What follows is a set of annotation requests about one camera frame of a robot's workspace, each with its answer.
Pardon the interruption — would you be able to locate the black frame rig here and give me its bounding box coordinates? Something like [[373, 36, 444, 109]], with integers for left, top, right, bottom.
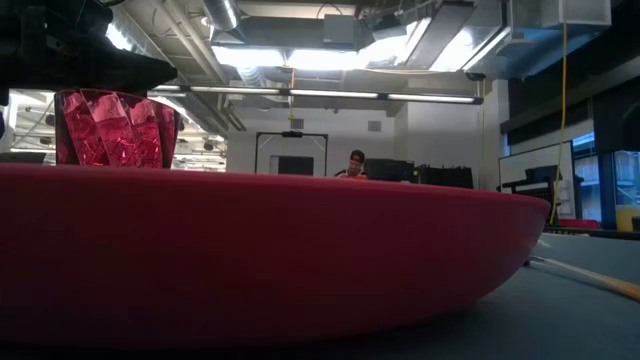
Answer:
[[254, 130, 330, 177]]

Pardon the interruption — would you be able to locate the long ceiling light fixture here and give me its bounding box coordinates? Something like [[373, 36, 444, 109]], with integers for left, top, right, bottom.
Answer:
[[148, 84, 485, 106]]

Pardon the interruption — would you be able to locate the yellow hanging cable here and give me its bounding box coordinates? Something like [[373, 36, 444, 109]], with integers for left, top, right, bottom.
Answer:
[[287, 67, 297, 122]]

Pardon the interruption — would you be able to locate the red flat box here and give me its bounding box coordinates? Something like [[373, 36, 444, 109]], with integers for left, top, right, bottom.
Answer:
[[558, 217, 602, 231]]

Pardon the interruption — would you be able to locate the black computer monitor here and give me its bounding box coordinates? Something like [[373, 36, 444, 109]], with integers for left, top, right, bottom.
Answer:
[[364, 158, 416, 183], [413, 164, 475, 190]]

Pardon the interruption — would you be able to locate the red faceted plastic cup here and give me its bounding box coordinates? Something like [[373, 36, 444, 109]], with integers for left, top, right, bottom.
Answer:
[[53, 88, 182, 169]]

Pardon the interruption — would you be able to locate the orange-handled metal fork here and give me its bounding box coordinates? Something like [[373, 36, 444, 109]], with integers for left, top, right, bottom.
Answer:
[[524, 254, 640, 303]]

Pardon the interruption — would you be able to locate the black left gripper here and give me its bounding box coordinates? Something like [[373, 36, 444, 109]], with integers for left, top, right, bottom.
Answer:
[[0, 0, 179, 96]]

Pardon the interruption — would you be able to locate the silver ventilation duct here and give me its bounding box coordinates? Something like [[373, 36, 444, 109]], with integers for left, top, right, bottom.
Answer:
[[201, 0, 242, 33]]

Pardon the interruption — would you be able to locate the pink plastic plate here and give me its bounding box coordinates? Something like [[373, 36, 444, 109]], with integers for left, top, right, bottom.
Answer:
[[0, 163, 552, 350]]

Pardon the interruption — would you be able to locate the person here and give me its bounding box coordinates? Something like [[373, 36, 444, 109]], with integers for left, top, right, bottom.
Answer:
[[333, 149, 370, 180]]

